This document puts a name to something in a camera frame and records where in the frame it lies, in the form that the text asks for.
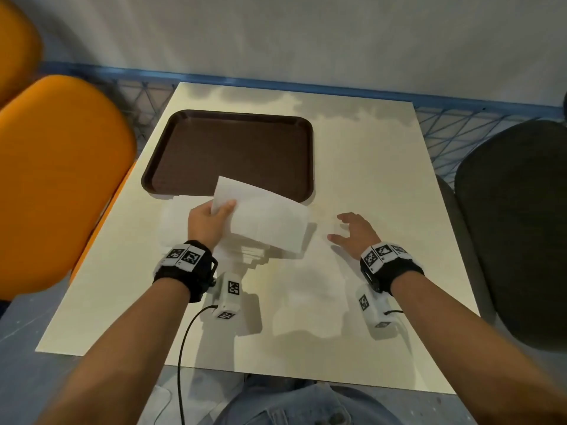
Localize person's left hand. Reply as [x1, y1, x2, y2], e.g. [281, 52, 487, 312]
[188, 199, 237, 255]

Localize person's right hand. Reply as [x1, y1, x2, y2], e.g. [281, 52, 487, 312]
[327, 212, 382, 261]

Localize white paper sheet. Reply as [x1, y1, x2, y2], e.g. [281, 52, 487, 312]
[211, 175, 310, 254]

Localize person's right forearm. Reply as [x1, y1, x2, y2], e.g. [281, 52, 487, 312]
[389, 266, 567, 425]

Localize person's left forearm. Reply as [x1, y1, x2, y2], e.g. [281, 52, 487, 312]
[35, 277, 205, 425]

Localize brown plastic tray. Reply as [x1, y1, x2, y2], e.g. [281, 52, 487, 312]
[141, 109, 315, 204]

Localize black right wrist band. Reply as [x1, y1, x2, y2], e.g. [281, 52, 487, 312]
[359, 241, 425, 296]

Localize black wrist band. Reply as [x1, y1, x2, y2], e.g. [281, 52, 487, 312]
[359, 241, 425, 296]
[152, 240, 219, 304]

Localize black left wrist band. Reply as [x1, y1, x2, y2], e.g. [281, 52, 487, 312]
[152, 240, 219, 304]

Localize orange chair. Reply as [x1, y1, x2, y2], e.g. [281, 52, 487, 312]
[0, 0, 44, 107]
[0, 74, 137, 302]

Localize person's blue jeans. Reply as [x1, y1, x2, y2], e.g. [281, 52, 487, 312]
[212, 374, 391, 425]

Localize black chair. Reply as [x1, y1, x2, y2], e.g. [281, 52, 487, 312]
[436, 119, 567, 351]

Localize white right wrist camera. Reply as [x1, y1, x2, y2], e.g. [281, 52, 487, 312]
[357, 285, 395, 329]

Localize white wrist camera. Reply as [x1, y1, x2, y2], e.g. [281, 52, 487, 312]
[357, 285, 395, 329]
[215, 272, 244, 320]

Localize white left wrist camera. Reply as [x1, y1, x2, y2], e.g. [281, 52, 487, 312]
[215, 272, 244, 320]

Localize black left camera cable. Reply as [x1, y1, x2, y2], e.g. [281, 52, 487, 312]
[177, 305, 218, 425]

